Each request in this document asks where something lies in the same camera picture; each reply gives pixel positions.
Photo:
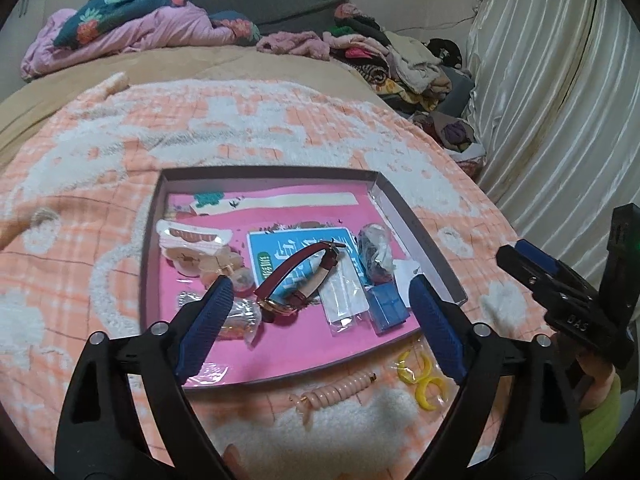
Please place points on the dark jewelry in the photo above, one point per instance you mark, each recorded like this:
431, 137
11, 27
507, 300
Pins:
375, 250

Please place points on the pearl hair clip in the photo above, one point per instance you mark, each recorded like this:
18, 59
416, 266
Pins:
240, 317

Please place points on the person's right forearm green sleeve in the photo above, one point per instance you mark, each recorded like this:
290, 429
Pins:
602, 425

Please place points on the cream satin curtain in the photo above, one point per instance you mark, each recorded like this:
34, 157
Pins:
550, 85

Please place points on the small blue plastic box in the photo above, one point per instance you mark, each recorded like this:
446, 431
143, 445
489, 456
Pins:
387, 307

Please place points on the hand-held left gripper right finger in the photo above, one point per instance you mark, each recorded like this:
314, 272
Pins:
437, 330

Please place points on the pink fuzzy garment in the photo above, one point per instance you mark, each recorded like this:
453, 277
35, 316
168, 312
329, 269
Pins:
295, 44

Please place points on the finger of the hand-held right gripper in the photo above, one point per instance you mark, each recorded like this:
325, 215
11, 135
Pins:
542, 257
525, 272

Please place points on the pink shallow cardboard box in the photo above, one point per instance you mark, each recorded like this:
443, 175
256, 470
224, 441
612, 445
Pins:
300, 345

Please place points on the cream claw hair clip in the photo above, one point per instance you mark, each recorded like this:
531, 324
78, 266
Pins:
192, 237

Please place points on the clear plastic bag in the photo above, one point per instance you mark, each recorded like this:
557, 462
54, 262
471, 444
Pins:
342, 300

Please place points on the purple floral quilt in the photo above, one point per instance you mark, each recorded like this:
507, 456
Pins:
160, 27

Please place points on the white wardrobe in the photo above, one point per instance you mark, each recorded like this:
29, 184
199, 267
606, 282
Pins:
25, 5

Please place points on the white earring card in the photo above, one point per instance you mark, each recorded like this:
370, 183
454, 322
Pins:
406, 272

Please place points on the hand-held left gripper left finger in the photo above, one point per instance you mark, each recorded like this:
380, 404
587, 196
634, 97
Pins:
205, 332

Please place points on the person's right hand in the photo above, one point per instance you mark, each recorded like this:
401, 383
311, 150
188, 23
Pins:
599, 385

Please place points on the pile of clothes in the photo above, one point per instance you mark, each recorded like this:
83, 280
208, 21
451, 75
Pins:
410, 65

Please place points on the beige bed sheet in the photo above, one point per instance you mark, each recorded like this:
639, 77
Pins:
150, 62

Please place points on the orange plaid fleece blanket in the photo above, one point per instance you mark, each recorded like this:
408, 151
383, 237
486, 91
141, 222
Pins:
100, 160

